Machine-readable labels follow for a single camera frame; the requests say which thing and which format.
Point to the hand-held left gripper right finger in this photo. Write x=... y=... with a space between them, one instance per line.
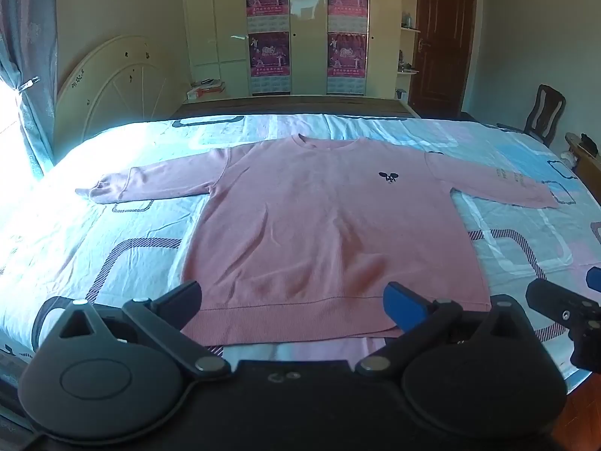
x=404 y=303

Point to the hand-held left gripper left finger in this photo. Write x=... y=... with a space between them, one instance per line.
x=181 y=303

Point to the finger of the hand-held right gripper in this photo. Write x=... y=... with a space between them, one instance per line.
x=594 y=277
x=563 y=305

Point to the pink sweatshirt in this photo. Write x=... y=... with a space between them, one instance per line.
x=319 y=225

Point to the wooden side table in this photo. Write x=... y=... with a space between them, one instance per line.
x=587 y=164

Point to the printed bed sheet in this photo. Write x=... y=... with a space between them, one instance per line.
x=70 y=244

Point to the black object on table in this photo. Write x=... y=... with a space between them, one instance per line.
x=588 y=143

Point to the dark wooden chair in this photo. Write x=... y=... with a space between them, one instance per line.
x=547 y=108

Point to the white orange cardboard box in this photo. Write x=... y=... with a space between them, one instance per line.
x=204 y=90

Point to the small dark flat object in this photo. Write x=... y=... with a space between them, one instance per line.
x=209 y=81

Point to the dark wooden bed platform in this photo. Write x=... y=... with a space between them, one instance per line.
x=291 y=105

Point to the cream round headboard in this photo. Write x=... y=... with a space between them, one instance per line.
x=117 y=84

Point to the dark shelf item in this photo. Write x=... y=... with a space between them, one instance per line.
x=404 y=62

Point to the white corner shelf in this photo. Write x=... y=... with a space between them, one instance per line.
x=409 y=30

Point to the clear bottles on shelf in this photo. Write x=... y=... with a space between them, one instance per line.
x=407 y=21

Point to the cream wardrobe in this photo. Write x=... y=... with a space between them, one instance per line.
x=211 y=19

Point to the blue grey curtain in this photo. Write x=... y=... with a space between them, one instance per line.
x=28 y=56

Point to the dark brown wooden door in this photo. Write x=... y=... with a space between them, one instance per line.
x=441 y=9

